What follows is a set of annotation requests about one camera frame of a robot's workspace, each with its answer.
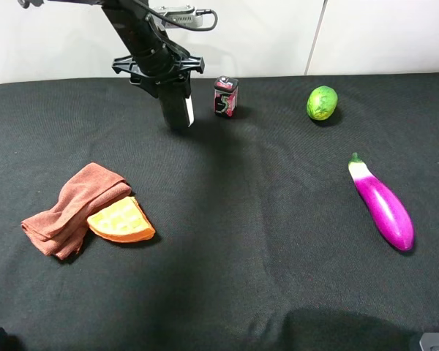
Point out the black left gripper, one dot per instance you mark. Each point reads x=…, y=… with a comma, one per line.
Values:
x=169, y=62

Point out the black white board eraser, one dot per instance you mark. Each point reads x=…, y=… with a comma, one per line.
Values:
x=176, y=108

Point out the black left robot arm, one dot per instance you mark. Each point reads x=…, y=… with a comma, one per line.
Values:
x=141, y=29

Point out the black red gum container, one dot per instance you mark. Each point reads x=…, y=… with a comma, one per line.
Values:
x=225, y=96

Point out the orange toy waffle slice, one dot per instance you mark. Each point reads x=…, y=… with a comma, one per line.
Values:
x=122, y=222

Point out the green toy lime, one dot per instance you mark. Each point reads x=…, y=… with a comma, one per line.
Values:
x=321, y=103

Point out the brown folded cloth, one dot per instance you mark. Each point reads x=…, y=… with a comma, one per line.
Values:
x=60, y=230

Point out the black tablecloth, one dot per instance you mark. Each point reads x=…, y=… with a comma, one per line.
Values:
x=262, y=240

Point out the purple toy eggplant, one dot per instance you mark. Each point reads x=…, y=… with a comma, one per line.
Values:
x=387, y=211

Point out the grey device bottom right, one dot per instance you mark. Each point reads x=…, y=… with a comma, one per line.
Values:
x=429, y=342

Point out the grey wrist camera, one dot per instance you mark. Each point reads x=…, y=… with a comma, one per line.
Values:
x=183, y=15

